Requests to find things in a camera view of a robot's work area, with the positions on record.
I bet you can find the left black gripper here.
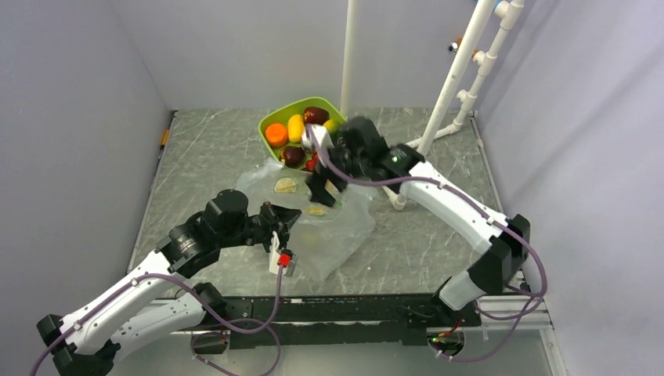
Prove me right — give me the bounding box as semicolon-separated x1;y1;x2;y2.
218;201;301;256

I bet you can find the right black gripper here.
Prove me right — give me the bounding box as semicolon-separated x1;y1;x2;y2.
306;139;370;208

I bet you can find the dark red apple front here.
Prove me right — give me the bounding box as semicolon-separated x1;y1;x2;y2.
279;146;306;168

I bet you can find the dark red apple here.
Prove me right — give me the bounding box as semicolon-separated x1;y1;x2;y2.
279;146;306;168
303;107;330;125

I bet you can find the clear plastic bag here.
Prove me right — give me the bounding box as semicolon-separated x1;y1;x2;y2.
236;159;377;282

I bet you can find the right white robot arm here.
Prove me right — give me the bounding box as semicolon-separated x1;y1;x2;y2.
301;117;529;325

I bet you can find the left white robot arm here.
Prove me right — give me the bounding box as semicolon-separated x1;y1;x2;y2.
30;190;301;375

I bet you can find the green yellow fake mango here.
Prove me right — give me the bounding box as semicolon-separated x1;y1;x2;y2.
323;118;341;135

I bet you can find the orange fake fruit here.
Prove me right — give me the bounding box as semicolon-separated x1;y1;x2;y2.
263;123;289;148

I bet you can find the red grape bunch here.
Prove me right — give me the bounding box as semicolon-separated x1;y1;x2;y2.
305;153;319;172

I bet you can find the dark red apple back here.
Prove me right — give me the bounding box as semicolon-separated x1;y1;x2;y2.
303;107;330;125

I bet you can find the green plastic tray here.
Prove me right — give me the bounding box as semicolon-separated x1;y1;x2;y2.
258;96;347;172

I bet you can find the orange hook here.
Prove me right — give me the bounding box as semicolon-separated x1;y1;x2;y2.
448;38;478;59

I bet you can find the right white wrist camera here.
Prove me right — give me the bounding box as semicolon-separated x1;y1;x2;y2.
301;123;334;157

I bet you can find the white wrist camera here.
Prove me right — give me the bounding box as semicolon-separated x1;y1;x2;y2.
301;123;334;157
269;231;298;277

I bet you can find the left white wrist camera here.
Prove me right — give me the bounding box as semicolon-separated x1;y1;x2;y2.
269;231;298;277

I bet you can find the orange handled tool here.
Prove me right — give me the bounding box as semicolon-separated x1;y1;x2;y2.
160;129;170;150

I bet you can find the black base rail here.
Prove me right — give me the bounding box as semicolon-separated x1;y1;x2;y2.
191;294;482;355

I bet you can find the white pvc pipe frame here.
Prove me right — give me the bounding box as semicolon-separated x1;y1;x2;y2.
340;0;525;211

